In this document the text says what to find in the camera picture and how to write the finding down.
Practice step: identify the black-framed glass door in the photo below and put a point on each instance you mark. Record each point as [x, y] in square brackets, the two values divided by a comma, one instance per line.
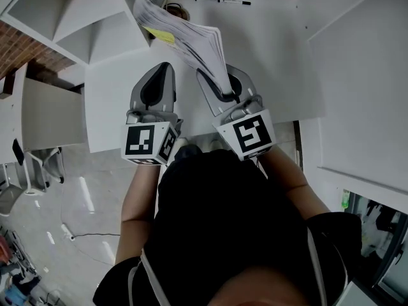
[392, 266]

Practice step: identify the white chair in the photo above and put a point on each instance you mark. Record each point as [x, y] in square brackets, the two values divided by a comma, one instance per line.
[38, 167]

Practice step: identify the person's left forearm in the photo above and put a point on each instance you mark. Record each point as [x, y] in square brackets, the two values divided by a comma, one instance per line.
[137, 196]

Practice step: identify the person's black shirt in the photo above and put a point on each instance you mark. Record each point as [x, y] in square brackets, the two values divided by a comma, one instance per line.
[223, 218]

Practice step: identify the brown box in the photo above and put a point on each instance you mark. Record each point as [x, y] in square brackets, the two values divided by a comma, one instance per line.
[6, 86]

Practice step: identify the white side table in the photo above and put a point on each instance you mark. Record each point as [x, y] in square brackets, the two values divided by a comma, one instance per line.
[48, 116]

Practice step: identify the person's right shoe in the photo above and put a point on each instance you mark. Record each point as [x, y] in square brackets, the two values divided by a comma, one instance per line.
[216, 144]

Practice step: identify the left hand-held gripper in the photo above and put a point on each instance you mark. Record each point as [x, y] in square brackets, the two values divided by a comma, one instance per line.
[140, 142]

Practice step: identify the white marker pen black ends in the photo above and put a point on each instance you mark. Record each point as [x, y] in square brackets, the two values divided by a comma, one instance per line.
[246, 2]

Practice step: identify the white power strip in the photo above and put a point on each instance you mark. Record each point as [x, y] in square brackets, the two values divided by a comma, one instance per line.
[66, 230]

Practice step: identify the person's shoe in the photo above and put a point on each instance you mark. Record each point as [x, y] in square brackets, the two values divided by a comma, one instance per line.
[181, 143]
[216, 144]

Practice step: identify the person's left shoe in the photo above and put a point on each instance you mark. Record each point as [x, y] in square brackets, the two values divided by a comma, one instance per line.
[181, 143]

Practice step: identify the white desk with drawers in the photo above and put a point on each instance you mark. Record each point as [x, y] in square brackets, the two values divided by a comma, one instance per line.
[271, 59]

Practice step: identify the black phone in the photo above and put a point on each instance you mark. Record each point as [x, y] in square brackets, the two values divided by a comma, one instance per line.
[18, 151]

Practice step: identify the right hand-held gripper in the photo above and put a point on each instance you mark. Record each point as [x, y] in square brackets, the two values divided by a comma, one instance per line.
[252, 132]

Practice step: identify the blue cloth item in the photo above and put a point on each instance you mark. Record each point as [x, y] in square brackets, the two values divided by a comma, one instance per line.
[16, 295]

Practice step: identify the white desk hutch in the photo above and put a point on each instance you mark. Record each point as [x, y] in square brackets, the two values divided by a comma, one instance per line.
[79, 11]

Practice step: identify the person's right forearm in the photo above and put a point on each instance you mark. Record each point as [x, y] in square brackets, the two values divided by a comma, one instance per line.
[283, 171]

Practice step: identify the person's face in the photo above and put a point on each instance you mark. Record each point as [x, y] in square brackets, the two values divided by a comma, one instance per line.
[255, 292]

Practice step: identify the green bottle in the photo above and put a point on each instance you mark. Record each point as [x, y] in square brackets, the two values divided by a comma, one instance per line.
[345, 201]

